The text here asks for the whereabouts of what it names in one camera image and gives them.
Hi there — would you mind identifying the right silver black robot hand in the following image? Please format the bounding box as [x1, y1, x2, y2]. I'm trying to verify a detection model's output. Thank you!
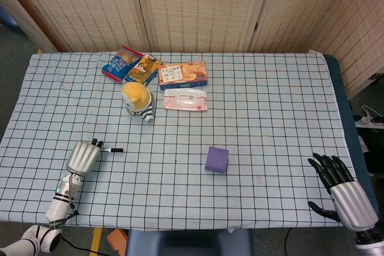
[307, 152, 379, 233]

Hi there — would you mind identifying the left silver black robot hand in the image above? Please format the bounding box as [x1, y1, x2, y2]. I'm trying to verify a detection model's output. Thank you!
[65, 138, 105, 176]

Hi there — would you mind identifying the purple foam cube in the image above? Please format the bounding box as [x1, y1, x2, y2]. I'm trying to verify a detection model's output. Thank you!
[205, 146, 229, 174]

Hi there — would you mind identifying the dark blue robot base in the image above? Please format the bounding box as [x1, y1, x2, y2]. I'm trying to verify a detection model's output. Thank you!
[125, 228, 254, 256]

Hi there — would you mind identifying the black equipment case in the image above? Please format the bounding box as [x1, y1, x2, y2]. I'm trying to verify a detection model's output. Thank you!
[356, 115, 384, 176]

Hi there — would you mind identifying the yellow striped plush toy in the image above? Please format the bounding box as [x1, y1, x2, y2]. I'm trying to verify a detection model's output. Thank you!
[121, 82, 157, 124]

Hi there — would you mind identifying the yellow floor tape strip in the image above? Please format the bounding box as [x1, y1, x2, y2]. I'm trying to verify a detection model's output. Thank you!
[89, 227, 103, 256]

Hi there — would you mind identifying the blue snack bag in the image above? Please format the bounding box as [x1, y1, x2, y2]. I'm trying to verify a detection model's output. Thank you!
[101, 45, 144, 83]

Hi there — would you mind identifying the yellow blue snack pack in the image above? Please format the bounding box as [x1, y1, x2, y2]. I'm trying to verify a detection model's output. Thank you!
[124, 54, 163, 86]

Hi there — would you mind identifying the dark blue table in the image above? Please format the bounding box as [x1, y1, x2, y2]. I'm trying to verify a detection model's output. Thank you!
[322, 54, 376, 218]

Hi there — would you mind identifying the pink wet wipes pack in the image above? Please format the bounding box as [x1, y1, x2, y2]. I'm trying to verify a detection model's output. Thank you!
[163, 88, 208, 113]

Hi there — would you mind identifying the orange biscuit box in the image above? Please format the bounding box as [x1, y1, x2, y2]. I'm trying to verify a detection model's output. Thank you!
[158, 61, 208, 91]

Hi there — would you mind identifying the checkered light blue tablecloth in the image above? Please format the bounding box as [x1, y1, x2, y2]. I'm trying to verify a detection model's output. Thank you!
[0, 51, 358, 229]

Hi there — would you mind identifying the blue object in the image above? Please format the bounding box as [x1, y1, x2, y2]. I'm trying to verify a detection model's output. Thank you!
[0, 5, 19, 32]

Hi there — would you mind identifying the woven wooden folding screen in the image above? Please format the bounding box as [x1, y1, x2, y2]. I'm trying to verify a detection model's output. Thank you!
[0, 0, 384, 100]

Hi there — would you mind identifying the black cable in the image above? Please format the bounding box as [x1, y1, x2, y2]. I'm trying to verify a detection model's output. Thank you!
[283, 227, 293, 256]

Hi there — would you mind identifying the white cable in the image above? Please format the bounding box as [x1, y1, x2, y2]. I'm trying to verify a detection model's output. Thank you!
[355, 105, 384, 125]

